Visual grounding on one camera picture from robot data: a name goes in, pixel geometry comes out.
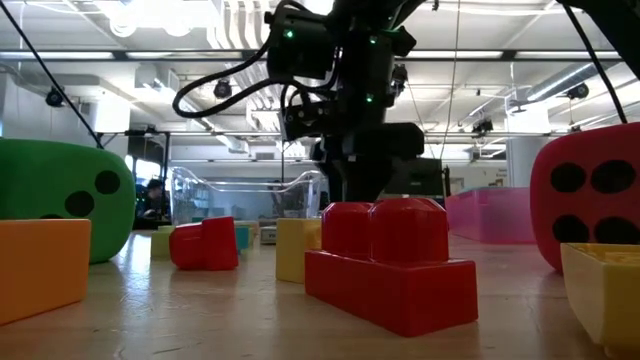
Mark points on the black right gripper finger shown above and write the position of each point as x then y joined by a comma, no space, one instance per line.
372,177
342,177

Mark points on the red tall-stud toy brick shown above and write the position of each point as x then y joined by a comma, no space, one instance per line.
205,245
390,295

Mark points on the red foam die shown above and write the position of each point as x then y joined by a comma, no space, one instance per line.
542,215

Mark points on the pale green square brick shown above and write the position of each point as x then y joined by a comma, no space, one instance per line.
161,246

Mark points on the long yellow toy brick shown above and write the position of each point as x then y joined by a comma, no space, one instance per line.
600,300

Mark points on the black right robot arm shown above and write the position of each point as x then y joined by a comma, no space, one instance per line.
620,30

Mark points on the black ceiling spotlight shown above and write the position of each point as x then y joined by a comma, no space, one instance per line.
222,89
578,91
482,126
400,80
55,96

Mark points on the black computer monitor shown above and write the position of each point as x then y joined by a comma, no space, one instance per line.
420,175

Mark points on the yellow square toy brick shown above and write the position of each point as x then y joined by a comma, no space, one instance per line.
295,250

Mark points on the blue square toy brick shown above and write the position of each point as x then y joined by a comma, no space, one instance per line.
242,239

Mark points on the pink plastic bin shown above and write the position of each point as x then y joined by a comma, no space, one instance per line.
490,215

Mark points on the clear plastic bin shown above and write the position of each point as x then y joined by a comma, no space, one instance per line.
200,200

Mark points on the white round pillar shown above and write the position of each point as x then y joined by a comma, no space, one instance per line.
525,160

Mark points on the person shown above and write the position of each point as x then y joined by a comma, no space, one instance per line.
152,200

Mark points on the green foam die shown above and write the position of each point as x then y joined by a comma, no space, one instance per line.
50,185

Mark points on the orange toy brick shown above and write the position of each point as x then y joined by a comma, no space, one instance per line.
40,270

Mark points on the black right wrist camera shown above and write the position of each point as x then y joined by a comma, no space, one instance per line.
300,45

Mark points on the black table rig frame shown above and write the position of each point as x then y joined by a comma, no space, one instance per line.
150,55

